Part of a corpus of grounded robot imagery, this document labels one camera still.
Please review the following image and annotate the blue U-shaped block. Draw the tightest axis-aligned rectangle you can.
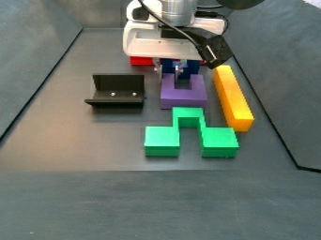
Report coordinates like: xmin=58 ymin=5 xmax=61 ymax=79
xmin=160 ymin=58 xmax=200 ymax=79

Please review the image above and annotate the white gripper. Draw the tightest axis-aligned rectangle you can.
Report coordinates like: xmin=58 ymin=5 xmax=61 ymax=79
xmin=123 ymin=0 xmax=227 ymax=77

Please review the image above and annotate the purple U-shaped block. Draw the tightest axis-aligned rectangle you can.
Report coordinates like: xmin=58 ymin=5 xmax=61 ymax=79
xmin=160 ymin=73 xmax=207 ymax=110

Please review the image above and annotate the black fixture bracket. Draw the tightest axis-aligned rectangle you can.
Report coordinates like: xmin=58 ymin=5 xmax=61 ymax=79
xmin=84 ymin=73 xmax=145 ymax=107

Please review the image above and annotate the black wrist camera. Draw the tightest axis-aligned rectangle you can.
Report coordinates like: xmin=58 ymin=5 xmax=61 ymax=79
xmin=196 ymin=36 xmax=232 ymax=69

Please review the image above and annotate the yellow long block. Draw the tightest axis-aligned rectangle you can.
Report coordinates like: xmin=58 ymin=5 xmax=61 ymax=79
xmin=212 ymin=65 xmax=254 ymax=132

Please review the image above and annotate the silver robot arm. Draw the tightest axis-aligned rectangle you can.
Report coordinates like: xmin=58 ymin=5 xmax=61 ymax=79
xmin=123 ymin=0 xmax=230 ymax=71

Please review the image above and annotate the red board with slots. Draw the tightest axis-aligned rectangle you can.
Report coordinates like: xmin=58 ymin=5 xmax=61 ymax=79
xmin=129 ymin=55 xmax=207 ymax=67

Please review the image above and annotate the green stepped block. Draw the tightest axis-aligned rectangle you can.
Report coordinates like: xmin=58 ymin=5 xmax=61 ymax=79
xmin=144 ymin=107 xmax=239 ymax=158

